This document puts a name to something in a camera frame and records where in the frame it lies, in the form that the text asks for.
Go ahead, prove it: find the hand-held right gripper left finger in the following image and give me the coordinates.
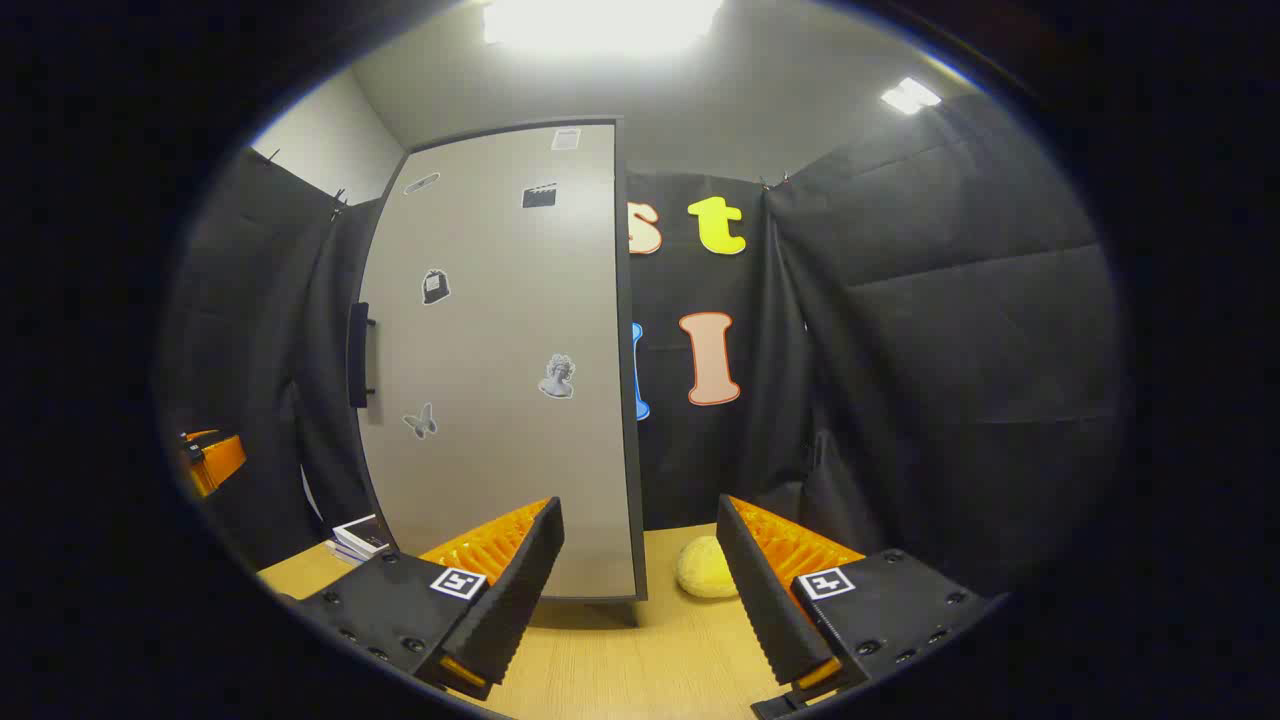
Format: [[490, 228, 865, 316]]
[[290, 496, 566, 701]]

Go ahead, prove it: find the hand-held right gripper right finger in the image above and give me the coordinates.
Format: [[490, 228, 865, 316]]
[[715, 494, 1004, 720]]

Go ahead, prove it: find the black cabinet door handle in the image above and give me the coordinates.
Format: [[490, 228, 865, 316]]
[[346, 301, 378, 409]]

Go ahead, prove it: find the grey cabinet door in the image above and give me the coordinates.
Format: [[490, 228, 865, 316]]
[[357, 122, 641, 601]]

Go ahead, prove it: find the yellow round bun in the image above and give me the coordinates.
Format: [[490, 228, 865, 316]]
[[675, 536, 741, 599]]

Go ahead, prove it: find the portrait cover book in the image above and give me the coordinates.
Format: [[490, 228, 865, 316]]
[[333, 515, 393, 556]]

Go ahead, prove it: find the black backdrop cloth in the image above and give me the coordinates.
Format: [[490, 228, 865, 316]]
[[165, 90, 1126, 601]]

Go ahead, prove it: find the small ceiling light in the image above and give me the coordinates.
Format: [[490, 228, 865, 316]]
[[880, 77, 943, 115]]

